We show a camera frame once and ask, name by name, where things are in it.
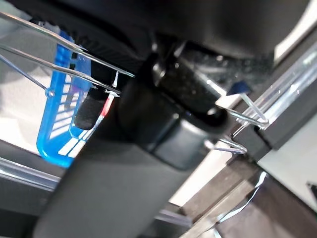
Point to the black side shelf unit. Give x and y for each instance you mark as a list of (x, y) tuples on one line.
[(287, 124)]

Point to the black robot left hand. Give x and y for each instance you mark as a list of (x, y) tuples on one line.
[(119, 178)]

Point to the blue plastic shopping basket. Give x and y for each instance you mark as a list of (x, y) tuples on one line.
[(53, 138)]

